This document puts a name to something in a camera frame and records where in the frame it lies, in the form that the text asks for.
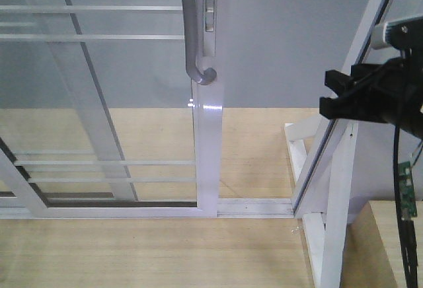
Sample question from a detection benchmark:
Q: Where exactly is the wooden platform base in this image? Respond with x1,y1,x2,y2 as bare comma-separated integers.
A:
1,108,316,287

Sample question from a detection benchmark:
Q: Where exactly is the white framed sliding glass door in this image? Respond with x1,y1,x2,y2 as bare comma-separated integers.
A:
1,0,223,219

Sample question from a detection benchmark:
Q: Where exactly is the black cable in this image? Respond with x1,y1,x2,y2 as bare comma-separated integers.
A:
393,124,420,288

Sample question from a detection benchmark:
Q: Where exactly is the aluminium floor door track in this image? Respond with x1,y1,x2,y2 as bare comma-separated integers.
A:
217,198,294,219

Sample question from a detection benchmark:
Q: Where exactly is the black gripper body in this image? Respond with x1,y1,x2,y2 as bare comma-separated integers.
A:
351,49,422,136

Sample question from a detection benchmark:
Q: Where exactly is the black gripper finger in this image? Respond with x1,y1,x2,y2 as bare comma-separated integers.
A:
325,70,354,98
319,96,366,121

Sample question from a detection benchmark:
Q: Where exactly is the fixed glass panel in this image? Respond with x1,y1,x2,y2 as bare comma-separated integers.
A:
1,0,137,203

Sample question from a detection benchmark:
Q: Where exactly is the light wooden box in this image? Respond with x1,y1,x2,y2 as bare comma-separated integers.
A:
340,201,406,287

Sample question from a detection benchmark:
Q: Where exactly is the grey door handle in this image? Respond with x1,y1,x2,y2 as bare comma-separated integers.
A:
182,0,217,85

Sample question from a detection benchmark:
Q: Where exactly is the white wooden support post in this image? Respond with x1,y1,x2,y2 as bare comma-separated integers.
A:
284,116,358,287

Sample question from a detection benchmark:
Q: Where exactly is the green circuit board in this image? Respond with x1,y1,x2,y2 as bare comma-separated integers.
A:
398,161,418,220

